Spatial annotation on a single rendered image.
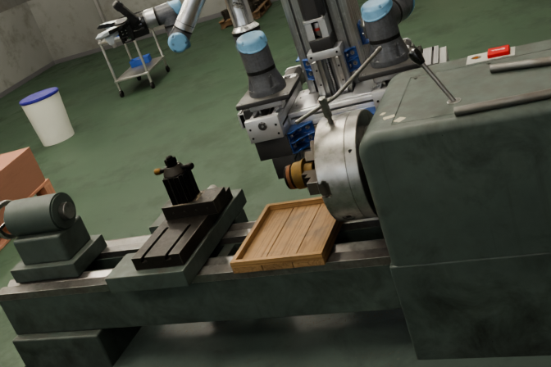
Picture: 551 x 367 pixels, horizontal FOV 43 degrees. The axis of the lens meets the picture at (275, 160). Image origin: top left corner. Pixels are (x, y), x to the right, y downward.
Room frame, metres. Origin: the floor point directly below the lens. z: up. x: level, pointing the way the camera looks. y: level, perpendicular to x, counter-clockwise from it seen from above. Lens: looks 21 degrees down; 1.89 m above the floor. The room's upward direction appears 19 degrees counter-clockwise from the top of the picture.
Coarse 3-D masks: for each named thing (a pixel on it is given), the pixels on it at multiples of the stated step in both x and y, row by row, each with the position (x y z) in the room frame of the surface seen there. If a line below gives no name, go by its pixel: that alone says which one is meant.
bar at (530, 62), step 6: (522, 60) 1.71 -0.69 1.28; (528, 60) 1.69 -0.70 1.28; (534, 60) 1.68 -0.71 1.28; (540, 60) 1.67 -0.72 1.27; (546, 60) 1.66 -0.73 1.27; (492, 66) 1.75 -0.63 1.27; (498, 66) 1.74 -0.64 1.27; (504, 66) 1.72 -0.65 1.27; (510, 66) 1.71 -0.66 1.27; (516, 66) 1.71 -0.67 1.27; (522, 66) 1.70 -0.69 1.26; (528, 66) 1.69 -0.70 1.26; (534, 66) 1.68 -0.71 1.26; (492, 72) 1.75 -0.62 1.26
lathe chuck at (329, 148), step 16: (320, 128) 1.85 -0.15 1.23; (336, 128) 1.82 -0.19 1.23; (320, 144) 1.80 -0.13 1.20; (336, 144) 1.78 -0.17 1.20; (320, 160) 1.78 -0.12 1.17; (336, 160) 1.75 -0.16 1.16; (320, 176) 1.76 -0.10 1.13; (336, 176) 1.74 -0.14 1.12; (336, 192) 1.74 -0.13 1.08; (336, 208) 1.76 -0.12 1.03; (352, 208) 1.74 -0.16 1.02
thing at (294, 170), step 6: (294, 162) 1.96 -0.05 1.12; (300, 162) 1.93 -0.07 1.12; (306, 162) 1.95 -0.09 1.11; (312, 162) 1.93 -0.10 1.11; (288, 168) 1.95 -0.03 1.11; (294, 168) 1.93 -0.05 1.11; (300, 168) 1.91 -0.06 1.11; (306, 168) 1.92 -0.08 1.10; (312, 168) 1.96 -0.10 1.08; (288, 174) 1.93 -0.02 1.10; (294, 174) 1.91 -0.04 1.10; (300, 174) 1.90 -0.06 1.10; (288, 180) 1.92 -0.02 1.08; (294, 180) 1.91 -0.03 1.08; (300, 180) 1.90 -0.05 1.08; (288, 186) 1.93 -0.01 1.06; (294, 186) 1.93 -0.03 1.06; (300, 186) 1.91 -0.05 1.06
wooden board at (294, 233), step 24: (264, 216) 2.14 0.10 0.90; (288, 216) 2.10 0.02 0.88; (312, 216) 2.04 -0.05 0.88; (264, 240) 1.99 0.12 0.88; (288, 240) 1.94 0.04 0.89; (312, 240) 1.89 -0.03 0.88; (240, 264) 1.87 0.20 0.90; (264, 264) 1.84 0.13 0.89; (288, 264) 1.81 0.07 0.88; (312, 264) 1.77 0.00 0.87
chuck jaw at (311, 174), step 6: (306, 174) 1.87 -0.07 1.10; (312, 174) 1.85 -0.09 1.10; (306, 180) 1.84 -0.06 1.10; (312, 180) 1.80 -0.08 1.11; (306, 186) 1.88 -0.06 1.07; (312, 186) 1.79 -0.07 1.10; (318, 186) 1.78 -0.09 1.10; (324, 186) 1.76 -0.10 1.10; (312, 192) 1.79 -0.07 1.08; (318, 192) 1.78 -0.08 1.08; (324, 192) 1.76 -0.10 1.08; (330, 192) 1.75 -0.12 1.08
